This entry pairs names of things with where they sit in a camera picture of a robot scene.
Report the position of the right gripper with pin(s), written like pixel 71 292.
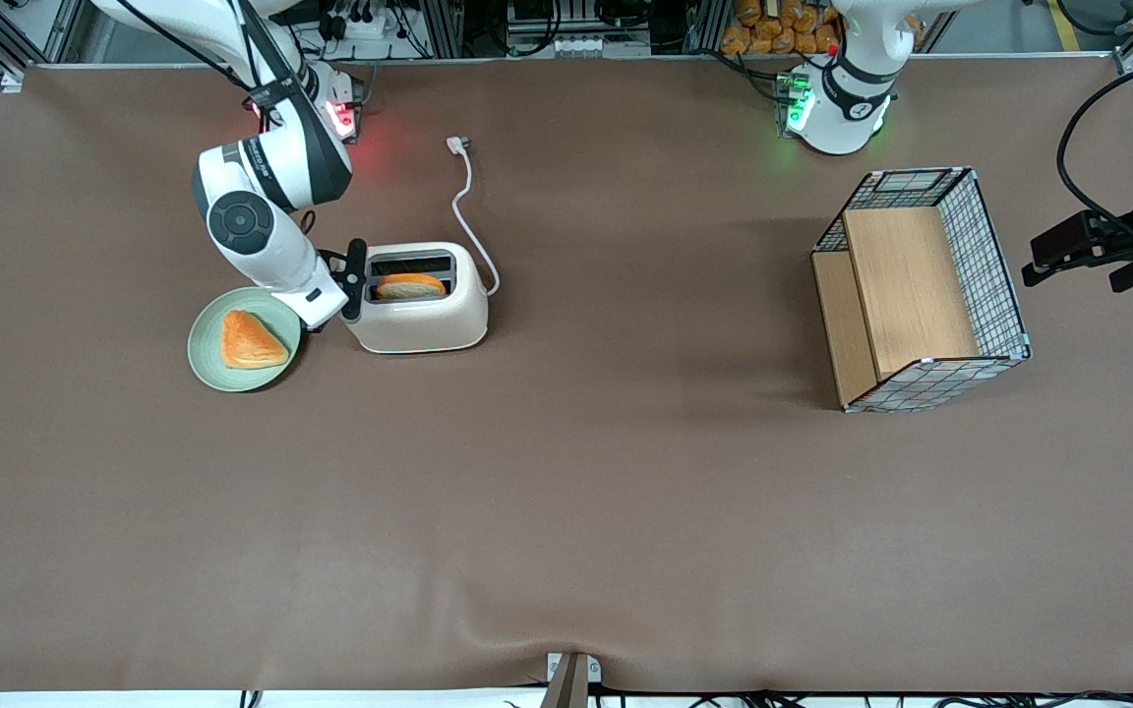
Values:
pixel 314 327

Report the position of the white two-slot toaster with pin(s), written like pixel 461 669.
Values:
pixel 429 329

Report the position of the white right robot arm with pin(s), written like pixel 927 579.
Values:
pixel 267 246

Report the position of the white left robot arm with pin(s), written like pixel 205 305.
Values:
pixel 842 108

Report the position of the square toast bread slice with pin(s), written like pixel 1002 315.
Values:
pixel 411 287

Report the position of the triangular orange bread piece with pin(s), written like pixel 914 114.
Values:
pixel 250 342

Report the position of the light green round plate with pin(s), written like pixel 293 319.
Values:
pixel 208 344

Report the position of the light wooden board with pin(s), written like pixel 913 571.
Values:
pixel 911 295

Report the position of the white power strip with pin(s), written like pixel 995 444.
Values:
pixel 365 25

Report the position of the brown table mat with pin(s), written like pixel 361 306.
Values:
pixel 566 492

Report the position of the pile of orange buns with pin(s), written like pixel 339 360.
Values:
pixel 773 34

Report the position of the metal table edge bracket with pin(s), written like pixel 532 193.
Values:
pixel 571 683

